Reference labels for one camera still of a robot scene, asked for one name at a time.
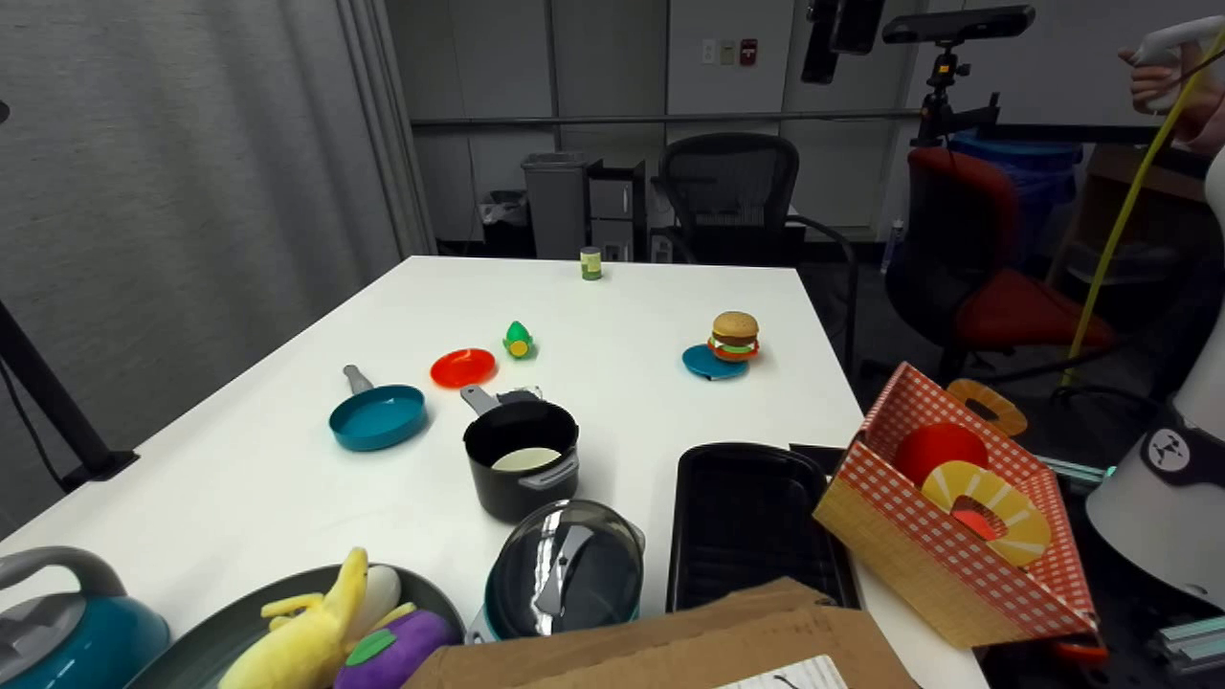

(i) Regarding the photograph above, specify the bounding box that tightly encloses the toy burger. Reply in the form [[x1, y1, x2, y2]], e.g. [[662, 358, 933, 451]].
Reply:
[[710, 310, 760, 362]]

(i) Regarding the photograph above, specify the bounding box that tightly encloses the black pot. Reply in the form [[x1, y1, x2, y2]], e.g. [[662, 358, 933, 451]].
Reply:
[[459, 388, 577, 523]]

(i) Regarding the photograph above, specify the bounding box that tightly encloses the toy corn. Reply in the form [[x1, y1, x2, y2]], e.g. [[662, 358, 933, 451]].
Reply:
[[503, 320, 538, 358]]

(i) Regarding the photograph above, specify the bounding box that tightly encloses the yellow cable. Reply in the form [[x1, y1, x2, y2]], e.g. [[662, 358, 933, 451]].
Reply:
[[1066, 33, 1225, 375]]

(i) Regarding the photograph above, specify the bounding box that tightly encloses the orange plate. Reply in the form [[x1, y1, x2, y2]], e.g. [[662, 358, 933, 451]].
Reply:
[[429, 347, 497, 390]]

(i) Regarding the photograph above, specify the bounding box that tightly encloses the yellow plush banana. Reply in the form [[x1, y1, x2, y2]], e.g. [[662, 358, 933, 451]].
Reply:
[[219, 548, 369, 689]]

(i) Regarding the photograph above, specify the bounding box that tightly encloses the black tripod leg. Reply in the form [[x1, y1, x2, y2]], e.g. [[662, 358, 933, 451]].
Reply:
[[0, 301, 138, 494]]

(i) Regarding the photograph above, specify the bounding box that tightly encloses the brown cardboard box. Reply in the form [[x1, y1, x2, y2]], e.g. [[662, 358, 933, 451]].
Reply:
[[408, 579, 918, 689]]

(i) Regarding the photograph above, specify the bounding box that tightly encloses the black camera tripod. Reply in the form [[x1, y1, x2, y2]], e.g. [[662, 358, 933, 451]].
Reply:
[[880, 5, 1033, 144]]

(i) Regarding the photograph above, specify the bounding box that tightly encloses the black baking tray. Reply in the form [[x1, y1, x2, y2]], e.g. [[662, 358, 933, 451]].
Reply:
[[667, 439, 863, 612]]

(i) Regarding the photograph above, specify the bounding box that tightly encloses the small teal plate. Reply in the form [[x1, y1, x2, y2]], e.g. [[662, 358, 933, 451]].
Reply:
[[683, 346, 748, 384]]

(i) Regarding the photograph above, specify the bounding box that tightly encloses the small green cube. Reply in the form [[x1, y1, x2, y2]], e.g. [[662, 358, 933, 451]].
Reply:
[[577, 250, 604, 279]]

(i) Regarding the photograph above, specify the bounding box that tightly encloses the dark grey plate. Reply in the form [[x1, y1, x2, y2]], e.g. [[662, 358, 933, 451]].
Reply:
[[127, 560, 464, 689]]

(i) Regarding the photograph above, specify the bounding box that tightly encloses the glass pot lid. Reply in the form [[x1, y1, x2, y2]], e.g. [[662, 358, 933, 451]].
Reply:
[[484, 497, 644, 639]]

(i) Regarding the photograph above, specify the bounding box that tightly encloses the toy pineapple ring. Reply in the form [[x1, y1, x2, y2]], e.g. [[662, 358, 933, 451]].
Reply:
[[918, 458, 1057, 573]]

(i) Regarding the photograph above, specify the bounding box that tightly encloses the purple plush eggplant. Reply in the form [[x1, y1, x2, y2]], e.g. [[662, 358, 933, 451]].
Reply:
[[332, 605, 455, 689]]

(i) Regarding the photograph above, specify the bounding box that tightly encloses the teal kettle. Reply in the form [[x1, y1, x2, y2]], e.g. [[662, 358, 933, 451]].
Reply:
[[0, 548, 174, 689]]

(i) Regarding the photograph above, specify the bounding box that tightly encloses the red checkered basket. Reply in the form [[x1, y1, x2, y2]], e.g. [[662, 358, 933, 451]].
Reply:
[[816, 362, 1098, 648]]

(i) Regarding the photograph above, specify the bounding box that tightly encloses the teal frying pan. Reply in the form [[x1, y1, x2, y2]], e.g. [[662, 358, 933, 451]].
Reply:
[[328, 362, 429, 451]]

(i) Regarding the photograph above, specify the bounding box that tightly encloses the black office chair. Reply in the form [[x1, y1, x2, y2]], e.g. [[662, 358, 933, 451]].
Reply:
[[654, 134, 858, 362]]

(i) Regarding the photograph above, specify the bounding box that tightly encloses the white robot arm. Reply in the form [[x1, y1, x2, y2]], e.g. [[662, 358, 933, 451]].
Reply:
[[1089, 254, 1225, 608]]

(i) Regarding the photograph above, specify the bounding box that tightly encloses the red office chair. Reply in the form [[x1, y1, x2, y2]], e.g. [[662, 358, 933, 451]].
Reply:
[[886, 144, 1079, 384]]

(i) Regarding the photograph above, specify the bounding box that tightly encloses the grey trash bin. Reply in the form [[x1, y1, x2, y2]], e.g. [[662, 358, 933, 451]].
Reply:
[[525, 153, 586, 256]]

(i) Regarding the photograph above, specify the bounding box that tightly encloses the red toy tomato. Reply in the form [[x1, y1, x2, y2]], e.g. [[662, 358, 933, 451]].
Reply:
[[891, 420, 989, 486]]

